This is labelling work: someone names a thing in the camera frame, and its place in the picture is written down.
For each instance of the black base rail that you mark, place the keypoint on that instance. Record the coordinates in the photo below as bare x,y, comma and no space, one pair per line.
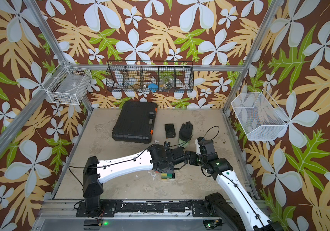
111,208

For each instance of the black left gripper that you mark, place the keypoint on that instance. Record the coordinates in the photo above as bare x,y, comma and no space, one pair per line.
171,171

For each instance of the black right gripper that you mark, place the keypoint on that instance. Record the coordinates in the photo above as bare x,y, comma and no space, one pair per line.
193,154

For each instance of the white wire basket left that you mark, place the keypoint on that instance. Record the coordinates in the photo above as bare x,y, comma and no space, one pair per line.
69,85

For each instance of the white mesh basket right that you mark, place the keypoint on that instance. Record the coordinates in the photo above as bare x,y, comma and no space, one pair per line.
261,118

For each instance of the clear plastic in basket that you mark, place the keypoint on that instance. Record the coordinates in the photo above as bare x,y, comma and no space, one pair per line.
166,83

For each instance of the small black battery box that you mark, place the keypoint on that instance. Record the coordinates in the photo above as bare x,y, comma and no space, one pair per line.
170,131

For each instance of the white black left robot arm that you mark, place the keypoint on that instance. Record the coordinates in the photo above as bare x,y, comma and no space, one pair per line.
97,172

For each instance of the black green work glove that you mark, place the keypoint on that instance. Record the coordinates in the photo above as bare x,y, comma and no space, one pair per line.
185,134

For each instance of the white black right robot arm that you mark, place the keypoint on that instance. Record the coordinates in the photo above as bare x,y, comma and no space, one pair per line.
245,215

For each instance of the black plastic tool case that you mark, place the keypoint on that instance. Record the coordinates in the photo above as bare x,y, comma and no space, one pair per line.
135,122

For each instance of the black wire basket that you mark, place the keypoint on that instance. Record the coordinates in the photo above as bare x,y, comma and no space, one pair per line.
138,75

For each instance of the aluminium frame post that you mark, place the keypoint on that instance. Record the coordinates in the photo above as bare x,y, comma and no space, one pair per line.
262,31

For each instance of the blue object in basket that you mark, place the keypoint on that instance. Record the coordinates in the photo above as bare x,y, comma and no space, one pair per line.
153,87

